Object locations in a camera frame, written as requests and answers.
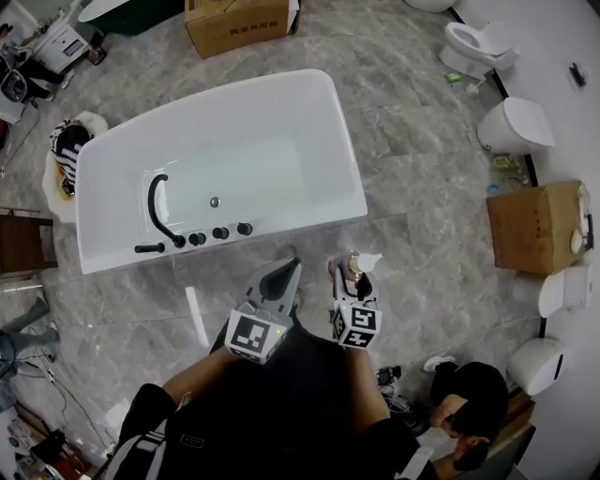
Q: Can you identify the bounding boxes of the black gooseneck faucet spout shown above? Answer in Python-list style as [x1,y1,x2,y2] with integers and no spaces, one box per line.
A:
[147,173,187,248]

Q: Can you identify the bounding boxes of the dark green bathtub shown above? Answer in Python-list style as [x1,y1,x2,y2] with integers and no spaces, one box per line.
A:
[78,0,187,37]

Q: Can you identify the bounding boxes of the green plastic items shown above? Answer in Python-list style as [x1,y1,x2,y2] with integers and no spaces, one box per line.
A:
[487,153,531,196]

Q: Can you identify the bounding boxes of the white fittings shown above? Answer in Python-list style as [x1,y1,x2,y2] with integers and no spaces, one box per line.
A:
[569,185,596,254]

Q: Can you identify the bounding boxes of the white smart toilet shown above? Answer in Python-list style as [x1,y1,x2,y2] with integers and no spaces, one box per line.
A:
[506,337,568,398]

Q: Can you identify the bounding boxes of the person's right forearm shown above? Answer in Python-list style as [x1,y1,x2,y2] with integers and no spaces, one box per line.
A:
[346,347,394,423]

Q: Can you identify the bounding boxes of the large cardboard box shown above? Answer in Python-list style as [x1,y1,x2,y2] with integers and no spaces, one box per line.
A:
[184,0,301,60]

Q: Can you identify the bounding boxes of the dark wooden cabinet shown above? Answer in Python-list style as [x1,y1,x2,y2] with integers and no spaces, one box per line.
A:
[0,208,60,280]

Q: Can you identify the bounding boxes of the wooden furniture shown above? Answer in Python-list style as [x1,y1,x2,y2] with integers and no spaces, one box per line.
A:
[444,388,538,480]

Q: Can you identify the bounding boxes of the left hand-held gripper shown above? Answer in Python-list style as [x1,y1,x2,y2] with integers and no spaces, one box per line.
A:
[224,259,302,366]

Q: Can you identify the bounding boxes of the brown cardboard box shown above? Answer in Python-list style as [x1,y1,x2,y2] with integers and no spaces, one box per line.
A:
[486,180,596,276]

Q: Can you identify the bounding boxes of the white rounded toilet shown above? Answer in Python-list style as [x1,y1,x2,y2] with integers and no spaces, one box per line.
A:
[476,97,556,156]

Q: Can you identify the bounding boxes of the white bathtub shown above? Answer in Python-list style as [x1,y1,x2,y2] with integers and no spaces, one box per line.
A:
[74,68,369,276]

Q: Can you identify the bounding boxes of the white toilet with tank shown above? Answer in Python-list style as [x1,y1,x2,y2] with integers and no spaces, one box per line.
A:
[439,21,521,81]

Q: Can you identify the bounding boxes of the person's left forearm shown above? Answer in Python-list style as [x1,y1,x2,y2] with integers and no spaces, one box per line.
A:
[161,346,235,409]

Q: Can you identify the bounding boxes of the white vanity cabinet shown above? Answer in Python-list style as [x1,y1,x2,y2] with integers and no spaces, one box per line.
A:
[32,18,88,75]

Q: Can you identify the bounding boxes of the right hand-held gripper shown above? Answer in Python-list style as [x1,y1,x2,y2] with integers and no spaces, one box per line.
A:
[330,266,382,351]

